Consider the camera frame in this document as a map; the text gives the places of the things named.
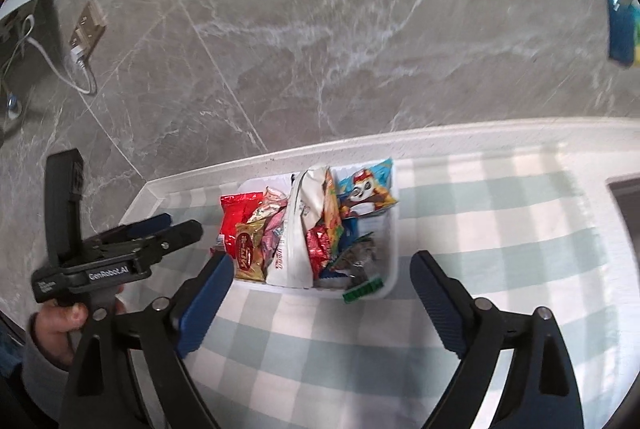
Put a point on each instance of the brown gold snack packet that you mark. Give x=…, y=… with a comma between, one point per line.
x=250, y=254

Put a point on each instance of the orange snack bar packet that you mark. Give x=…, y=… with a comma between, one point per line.
x=331, y=209

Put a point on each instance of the panda print snack packet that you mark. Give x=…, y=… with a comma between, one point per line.
x=365, y=194

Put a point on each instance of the person's left hand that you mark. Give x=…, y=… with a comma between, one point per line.
x=55, y=334

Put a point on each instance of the red snack packet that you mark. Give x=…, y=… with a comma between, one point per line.
x=237, y=219

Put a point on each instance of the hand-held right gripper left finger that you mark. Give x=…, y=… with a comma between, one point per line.
x=205, y=304

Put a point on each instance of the pink snack packet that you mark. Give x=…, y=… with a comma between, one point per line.
x=274, y=239

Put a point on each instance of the white plastic tray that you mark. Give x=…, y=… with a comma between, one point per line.
x=387, y=229

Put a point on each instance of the blue utensil holder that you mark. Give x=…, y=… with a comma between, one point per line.
x=620, y=39

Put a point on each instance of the small red packet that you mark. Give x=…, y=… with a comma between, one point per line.
x=317, y=249

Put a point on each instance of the wall socket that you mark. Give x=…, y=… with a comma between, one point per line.
x=87, y=29

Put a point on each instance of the black cookie packet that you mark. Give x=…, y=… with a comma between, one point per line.
x=357, y=259

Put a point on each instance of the steel sink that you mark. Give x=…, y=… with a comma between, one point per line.
x=627, y=209

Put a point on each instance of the white zip pouch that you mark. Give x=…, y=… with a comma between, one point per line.
x=295, y=254

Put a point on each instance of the small green packet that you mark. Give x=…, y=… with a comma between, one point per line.
x=365, y=290

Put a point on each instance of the person's left forearm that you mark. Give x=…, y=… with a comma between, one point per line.
x=40, y=384

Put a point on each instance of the red white candy packet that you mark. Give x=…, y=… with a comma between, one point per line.
x=270, y=209

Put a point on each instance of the checked tablecloth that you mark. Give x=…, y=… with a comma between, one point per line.
x=475, y=219

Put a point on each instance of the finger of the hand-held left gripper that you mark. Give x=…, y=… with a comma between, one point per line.
x=175, y=234
x=150, y=224

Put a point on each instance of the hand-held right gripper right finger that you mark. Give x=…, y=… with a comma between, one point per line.
x=440, y=304

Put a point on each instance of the long blue cookie packet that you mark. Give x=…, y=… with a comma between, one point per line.
x=350, y=229

